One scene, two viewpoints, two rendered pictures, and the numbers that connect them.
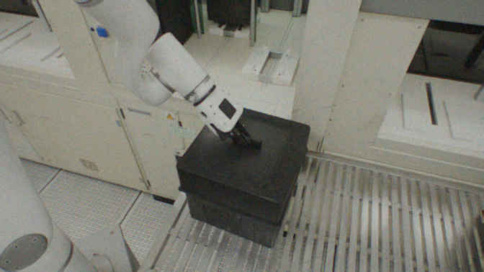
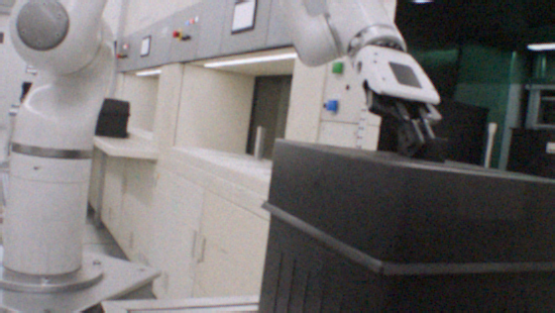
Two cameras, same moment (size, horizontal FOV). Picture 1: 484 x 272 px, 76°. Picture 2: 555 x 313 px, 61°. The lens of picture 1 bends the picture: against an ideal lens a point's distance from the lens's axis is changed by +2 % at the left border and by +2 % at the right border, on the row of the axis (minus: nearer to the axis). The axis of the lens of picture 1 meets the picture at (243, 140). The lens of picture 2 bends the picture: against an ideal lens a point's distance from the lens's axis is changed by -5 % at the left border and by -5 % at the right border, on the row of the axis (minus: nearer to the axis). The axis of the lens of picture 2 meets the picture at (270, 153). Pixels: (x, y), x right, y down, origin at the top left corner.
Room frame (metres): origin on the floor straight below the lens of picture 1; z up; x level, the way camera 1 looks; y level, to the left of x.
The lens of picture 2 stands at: (-0.01, -0.31, 1.03)
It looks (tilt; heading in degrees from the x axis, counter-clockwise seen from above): 3 degrees down; 44
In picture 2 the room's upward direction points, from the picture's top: 8 degrees clockwise
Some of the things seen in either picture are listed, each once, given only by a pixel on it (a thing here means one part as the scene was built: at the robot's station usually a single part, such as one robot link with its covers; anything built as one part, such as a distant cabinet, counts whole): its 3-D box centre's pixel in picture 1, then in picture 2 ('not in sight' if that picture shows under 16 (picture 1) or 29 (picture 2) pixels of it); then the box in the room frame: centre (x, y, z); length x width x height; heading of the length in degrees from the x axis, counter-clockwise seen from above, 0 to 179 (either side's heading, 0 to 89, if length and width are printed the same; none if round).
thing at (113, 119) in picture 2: not in sight; (107, 116); (1.63, 2.90, 0.93); 0.30 x 0.28 x 0.26; 70
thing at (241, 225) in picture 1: (246, 180); (399, 286); (0.56, -0.01, 0.85); 0.28 x 0.28 x 0.17; 67
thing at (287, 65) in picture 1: (271, 65); not in sight; (1.15, -0.12, 0.89); 0.22 x 0.21 x 0.04; 163
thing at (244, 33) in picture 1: (235, 23); not in sight; (1.53, 0.04, 0.89); 0.22 x 0.21 x 0.04; 163
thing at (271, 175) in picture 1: (246, 152); (415, 186); (0.56, -0.01, 0.98); 0.29 x 0.29 x 0.13; 67
